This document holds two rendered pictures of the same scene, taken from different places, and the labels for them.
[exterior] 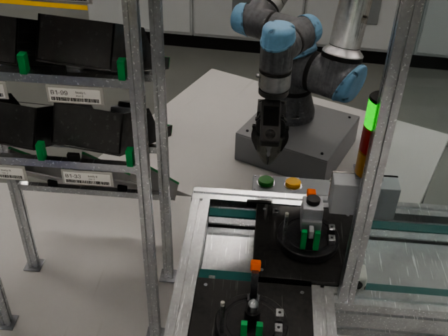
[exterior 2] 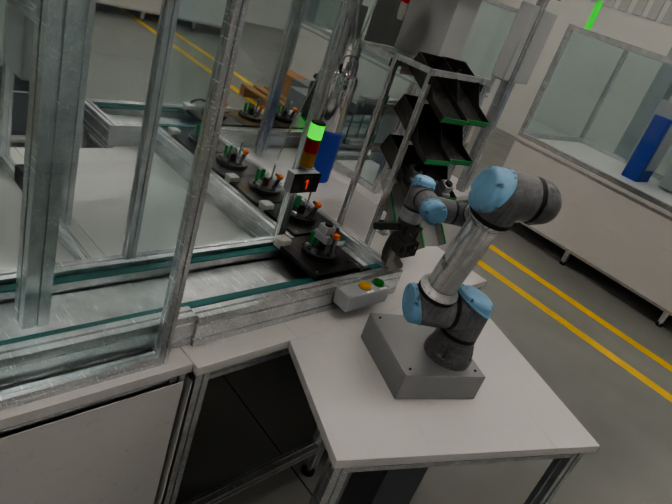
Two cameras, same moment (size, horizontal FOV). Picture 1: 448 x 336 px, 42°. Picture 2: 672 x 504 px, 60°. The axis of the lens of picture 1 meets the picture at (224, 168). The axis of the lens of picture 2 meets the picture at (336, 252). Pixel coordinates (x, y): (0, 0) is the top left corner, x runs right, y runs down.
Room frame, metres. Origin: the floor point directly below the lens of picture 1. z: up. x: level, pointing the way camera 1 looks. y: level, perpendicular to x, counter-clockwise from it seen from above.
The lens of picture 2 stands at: (2.04, -1.70, 1.90)
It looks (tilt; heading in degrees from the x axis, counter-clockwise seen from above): 26 degrees down; 124
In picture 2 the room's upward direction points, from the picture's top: 19 degrees clockwise
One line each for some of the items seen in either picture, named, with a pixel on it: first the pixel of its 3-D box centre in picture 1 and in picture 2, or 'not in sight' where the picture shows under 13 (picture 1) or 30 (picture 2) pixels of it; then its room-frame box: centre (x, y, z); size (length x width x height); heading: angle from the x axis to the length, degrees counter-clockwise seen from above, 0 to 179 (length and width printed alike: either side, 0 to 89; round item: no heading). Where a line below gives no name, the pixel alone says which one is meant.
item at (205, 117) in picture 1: (280, 150); (426, 369); (1.50, -0.18, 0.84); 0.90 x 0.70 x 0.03; 62
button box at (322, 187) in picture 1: (291, 193); (362, 293); (1.17, -0.18, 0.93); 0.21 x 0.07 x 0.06; 86
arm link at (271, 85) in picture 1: (273, 79); (411, 214); (1.20, -0.11, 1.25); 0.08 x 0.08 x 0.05
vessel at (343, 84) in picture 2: not in sight; (340, 93); (0.21, 0.58, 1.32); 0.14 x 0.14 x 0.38
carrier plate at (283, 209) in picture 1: (307, 243); (318, 255); (0.96, -0.19, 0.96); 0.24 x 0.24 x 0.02; 86
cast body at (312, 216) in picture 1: (311, 213); (325, 230); (0.95, -0.19, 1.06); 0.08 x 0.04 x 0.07; 176
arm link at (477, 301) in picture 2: (297, 65); (467, 311); (1.54, -0.20, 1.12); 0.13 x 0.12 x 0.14; 54
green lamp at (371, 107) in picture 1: (381, 113); (316, 130); (0.83, -0.26, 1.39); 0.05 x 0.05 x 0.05
